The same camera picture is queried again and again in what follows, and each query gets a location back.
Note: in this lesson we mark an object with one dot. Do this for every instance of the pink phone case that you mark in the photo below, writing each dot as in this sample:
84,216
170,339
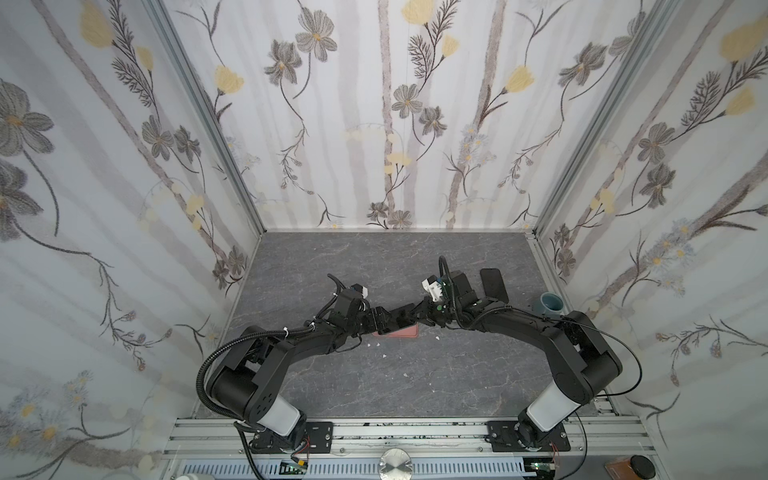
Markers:
407,333

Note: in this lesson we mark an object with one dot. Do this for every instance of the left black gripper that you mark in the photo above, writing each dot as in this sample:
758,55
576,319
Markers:
381,324

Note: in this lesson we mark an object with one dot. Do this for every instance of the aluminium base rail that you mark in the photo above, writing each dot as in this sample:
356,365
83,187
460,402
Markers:
211,448

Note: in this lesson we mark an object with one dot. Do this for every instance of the round silver knob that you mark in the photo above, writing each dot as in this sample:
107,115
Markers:
395,464

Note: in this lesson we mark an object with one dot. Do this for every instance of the teal ceramic cup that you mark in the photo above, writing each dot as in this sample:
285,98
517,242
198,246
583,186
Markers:
549,305

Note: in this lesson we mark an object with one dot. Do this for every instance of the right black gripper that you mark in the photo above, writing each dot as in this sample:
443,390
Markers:
434,309

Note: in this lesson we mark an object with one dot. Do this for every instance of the brown box black cap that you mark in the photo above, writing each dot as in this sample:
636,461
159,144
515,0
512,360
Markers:
635,467

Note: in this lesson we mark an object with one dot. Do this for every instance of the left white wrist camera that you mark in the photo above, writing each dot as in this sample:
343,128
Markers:
360,289

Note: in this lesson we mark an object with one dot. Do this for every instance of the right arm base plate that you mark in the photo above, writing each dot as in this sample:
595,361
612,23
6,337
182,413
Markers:
520,437

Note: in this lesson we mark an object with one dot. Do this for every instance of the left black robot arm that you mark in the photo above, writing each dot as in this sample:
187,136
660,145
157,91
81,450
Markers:
242,378

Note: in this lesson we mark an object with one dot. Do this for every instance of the white ventilated cable duct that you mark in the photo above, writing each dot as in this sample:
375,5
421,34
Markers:
417,468

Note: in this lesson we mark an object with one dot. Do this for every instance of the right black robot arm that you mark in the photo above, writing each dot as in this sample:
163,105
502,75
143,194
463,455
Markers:
581,361

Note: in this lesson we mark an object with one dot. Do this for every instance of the black phone case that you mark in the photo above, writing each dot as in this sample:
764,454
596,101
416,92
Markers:
494,285

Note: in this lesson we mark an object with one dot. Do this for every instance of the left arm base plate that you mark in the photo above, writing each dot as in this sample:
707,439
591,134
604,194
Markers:
315,438

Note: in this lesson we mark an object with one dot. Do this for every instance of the black phone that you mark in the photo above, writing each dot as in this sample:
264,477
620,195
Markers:
404,316

